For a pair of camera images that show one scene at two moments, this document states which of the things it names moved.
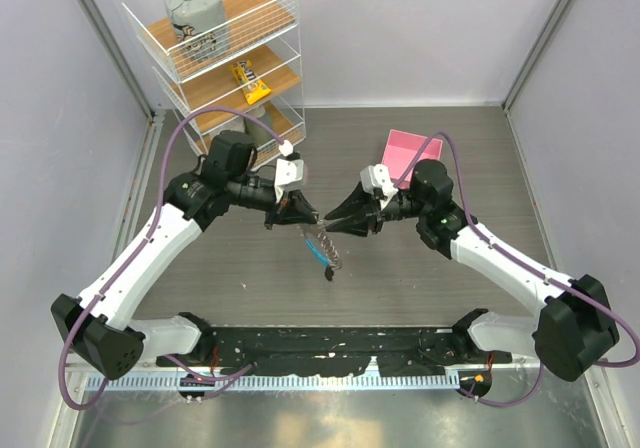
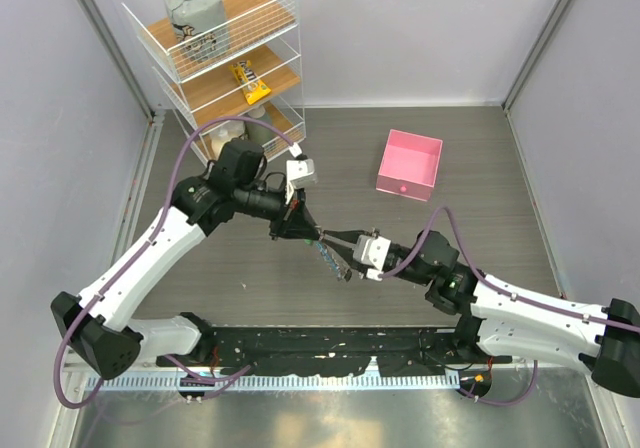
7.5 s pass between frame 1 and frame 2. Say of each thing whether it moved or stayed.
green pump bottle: stayed
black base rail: stayed
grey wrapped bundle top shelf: stayed
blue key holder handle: moved
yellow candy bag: stayed
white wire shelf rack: stayed
